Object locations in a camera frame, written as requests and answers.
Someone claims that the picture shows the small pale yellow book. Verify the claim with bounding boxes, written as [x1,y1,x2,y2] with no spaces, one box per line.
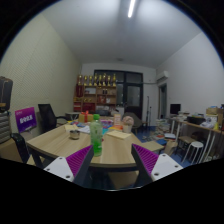
[64,124,79,132]

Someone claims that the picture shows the purple sign board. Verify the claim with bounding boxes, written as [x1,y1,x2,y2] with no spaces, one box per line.
[14,106,38,134]

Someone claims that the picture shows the dark glass door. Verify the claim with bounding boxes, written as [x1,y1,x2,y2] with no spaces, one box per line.
[117,70,144,116]

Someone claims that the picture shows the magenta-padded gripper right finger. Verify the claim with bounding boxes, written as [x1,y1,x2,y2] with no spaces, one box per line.
[131,143,184,187]

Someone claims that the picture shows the black chair with armrest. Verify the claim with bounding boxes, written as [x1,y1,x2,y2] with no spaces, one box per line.
[10,132,31,164]

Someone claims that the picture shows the small steel cup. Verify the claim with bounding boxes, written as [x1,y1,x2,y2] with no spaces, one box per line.
[68,129,81,140]

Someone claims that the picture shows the green-capped clear drink bottle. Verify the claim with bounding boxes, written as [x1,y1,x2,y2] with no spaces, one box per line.
[89,113,104,158]

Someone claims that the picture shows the large pale yellow notepad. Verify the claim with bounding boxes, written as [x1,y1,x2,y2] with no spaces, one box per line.
[105,130,133,140]

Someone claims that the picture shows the white wall air conditioner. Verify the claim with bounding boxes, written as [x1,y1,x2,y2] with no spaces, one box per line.
[155,70,170,84]

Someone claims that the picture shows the yellow gift box red ribbon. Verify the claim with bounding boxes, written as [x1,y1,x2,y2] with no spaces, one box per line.
[78,110,95,123]

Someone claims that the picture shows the black office chair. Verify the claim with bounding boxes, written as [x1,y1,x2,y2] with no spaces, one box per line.
[37,103,68,134]

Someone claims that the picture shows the long wooden side desk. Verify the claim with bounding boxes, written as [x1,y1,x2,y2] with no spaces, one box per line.
[169,116,224,161]

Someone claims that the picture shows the white round stool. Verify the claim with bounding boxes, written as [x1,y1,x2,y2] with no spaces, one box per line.
[184,140,205,164]

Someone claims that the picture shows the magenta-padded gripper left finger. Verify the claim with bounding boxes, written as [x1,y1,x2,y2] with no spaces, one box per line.
[43,144,95,187]

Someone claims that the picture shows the orange standing card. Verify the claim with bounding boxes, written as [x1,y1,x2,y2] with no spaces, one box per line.
[113,113,122,126]

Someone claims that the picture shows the wooden shelf unit with trophies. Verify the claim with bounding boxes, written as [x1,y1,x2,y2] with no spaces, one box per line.
[72,73,118,114]

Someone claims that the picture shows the black computer monitor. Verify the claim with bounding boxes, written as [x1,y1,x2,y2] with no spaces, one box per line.
[169,103,182,116]

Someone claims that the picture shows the pink flowers in white pot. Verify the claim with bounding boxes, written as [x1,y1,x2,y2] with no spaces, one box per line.
[121,115,135,134]

